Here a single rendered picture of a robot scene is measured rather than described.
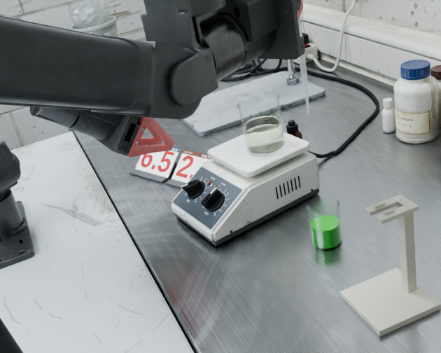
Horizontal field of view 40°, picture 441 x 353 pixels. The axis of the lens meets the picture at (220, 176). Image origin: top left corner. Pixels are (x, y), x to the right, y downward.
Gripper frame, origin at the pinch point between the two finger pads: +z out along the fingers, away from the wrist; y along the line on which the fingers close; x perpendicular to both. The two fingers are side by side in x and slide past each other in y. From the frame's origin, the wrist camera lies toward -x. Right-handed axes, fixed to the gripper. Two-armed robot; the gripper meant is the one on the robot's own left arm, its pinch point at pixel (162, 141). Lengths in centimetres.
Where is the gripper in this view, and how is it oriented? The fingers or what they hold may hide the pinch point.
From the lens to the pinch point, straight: 89.5
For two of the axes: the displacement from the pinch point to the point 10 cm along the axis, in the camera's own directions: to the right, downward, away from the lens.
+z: 7.5, 2.7, 6.0
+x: -4.0, 9.1, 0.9
